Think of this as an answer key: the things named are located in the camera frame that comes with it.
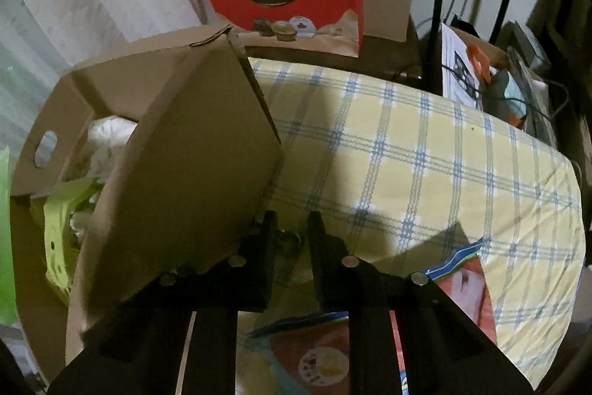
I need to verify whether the small cardboard box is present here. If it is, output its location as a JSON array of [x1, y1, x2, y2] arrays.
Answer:
[[451, 25, 515, 73]]

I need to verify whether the teal grey item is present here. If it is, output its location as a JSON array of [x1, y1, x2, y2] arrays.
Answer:
[[490, 71, 531, 128]]

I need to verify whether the lime green plastic item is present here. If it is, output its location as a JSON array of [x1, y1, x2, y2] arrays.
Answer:
[[32, 177, 103, 304]]

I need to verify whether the orange plastic handle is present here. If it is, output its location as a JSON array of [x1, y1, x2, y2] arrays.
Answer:
[[466, 43, 492, 82]]

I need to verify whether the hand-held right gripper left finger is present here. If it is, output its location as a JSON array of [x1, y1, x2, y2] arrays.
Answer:
[[46, 211, 280, 395]]

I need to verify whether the white floral cloth bag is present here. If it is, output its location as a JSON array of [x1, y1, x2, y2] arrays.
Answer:
[[69, 115, 140, 238]]

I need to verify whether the grey box device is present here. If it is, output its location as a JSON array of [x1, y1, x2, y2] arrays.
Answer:
[[506, 20, 551, 73]]

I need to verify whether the brown wooden chair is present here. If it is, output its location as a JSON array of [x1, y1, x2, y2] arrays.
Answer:
[[532, 0, 592, 174]]

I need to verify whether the bright green sheet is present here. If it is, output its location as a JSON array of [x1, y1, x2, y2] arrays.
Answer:
[[0, 145, 17, 324]]

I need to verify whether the colourful printed packet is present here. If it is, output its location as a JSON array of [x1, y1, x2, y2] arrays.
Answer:
[[245, 238, 499, 395]]

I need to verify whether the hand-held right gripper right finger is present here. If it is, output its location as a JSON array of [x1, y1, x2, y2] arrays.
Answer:
[[307, 211, 535, 395]]

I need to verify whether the white printed paper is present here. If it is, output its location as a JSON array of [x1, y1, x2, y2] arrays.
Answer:
[[439, 22, 484, 109]]

